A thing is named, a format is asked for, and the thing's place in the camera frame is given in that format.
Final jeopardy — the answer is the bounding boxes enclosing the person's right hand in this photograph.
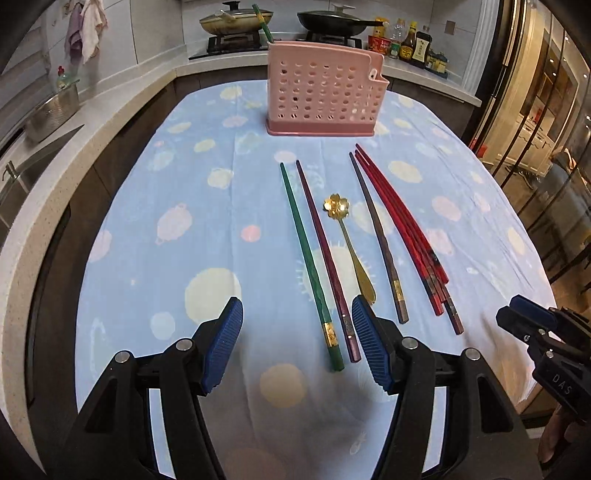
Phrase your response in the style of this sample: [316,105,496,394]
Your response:
[538,406,574,468]

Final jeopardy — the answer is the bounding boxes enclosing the glass wok lid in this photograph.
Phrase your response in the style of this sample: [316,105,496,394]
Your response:
[203,1,271,21]
[300,4,370,21]

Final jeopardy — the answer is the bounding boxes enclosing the gold flower spoon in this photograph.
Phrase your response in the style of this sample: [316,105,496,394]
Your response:
[322,193,377,306]

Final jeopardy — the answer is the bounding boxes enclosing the condiment jar set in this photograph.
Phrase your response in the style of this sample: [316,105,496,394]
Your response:
[427,50,451,78]

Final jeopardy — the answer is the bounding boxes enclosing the green chopstick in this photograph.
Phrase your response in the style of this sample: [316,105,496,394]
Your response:
[252,4,274,46]
[279,162,345,373]

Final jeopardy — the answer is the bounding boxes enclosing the black wok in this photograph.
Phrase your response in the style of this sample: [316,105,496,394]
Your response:
[297,11,386,38]

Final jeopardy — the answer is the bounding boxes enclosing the steel colander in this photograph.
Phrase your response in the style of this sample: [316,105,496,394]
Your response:
[25,83,83,143]

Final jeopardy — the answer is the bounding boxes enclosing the purple hanging cloth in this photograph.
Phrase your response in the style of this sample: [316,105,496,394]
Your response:
[65,2,85,61]

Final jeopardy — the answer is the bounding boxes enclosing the pink perforated utensil holder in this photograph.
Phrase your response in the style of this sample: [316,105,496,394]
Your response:
[265,40,389,138]

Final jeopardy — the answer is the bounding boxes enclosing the brown sauce bottle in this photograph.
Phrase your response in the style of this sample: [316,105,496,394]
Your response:
[400,21,419,63]

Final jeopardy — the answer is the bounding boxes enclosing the steel kitchen sink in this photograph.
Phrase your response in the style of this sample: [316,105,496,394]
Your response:
[0,124,84,222]

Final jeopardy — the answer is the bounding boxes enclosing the dark soy sauce bottle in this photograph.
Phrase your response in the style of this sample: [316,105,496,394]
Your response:
[411,31,432,69]

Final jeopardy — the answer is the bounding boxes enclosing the beige wok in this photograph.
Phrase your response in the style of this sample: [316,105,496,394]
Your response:
[199,13,274,36]

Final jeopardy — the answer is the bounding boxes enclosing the glass sliding door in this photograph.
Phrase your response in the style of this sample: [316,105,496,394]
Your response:
[475,0,591,324]

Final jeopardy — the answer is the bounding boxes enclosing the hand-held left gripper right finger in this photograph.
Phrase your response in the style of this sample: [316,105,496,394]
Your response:
[352,294,532,480]

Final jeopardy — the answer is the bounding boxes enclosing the blue planet-print tablecloth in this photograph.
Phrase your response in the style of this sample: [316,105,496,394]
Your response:
[74,78,561,480]

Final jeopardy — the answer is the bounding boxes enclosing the black gas stove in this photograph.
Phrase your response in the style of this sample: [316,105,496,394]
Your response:
[188,32,365,60]

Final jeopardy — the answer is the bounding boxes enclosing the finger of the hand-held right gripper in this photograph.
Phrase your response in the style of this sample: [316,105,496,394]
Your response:
[509,295,559,326]
[495,308,543,352]

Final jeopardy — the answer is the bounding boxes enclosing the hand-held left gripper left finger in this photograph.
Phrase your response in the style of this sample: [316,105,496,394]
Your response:
[60,296,245,480]

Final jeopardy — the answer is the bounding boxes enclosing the maroon chopstick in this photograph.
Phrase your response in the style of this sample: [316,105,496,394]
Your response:
[294,160,362,363]

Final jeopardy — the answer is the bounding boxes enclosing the white hanging cloth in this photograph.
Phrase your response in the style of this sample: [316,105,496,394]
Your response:
[81,0,108,64]

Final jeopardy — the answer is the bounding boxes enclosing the brown chopstick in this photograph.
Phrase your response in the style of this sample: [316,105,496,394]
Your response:
[348,151,410,325]

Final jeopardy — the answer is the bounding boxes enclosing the green dish soap bottle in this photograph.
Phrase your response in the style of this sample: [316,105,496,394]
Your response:
[55,67,80,93]

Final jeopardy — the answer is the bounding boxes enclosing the window blinds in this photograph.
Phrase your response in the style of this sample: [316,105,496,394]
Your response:
[0,18,63,123]

